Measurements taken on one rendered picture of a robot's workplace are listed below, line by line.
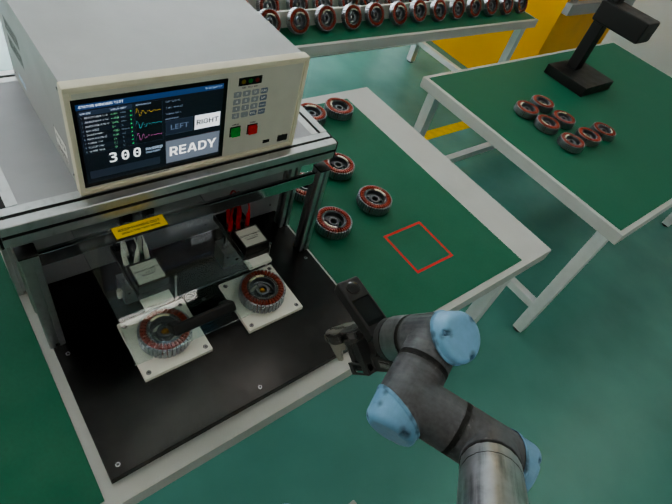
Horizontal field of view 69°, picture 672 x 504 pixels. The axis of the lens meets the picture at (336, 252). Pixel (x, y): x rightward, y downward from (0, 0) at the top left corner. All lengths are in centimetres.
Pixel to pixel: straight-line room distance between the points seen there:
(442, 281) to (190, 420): 79
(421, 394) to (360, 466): 128
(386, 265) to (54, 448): 89
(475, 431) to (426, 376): 9
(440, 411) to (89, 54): 74
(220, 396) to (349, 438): 94
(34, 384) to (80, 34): 66
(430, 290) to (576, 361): 136
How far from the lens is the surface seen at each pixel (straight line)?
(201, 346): 113
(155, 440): 106
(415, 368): 68
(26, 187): 98
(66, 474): 108
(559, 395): 248
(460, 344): 69
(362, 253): 142
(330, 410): 198
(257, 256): 116
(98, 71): 87
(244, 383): 110
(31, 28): 98
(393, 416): 66
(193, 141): 96
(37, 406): 114
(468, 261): 155
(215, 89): 92
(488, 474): 60
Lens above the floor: 176
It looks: 46 degrees down
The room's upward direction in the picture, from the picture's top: 20 degrees clockwise
